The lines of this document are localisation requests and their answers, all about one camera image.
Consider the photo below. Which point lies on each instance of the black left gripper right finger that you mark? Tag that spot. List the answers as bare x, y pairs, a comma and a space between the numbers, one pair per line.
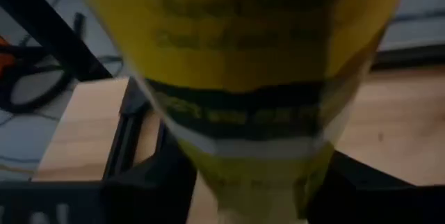
365, 199

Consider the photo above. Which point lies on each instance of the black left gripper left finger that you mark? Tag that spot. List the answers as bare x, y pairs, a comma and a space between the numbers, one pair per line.
139, 196

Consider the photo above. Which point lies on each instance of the yellow printed container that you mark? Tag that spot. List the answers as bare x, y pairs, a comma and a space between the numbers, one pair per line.
226, 43

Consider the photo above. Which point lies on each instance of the black aluminium table rail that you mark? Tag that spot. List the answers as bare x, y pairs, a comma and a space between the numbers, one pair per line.
128, 123

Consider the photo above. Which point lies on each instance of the black diagonal frame strut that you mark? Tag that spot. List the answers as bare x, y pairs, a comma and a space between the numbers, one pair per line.
52, 29

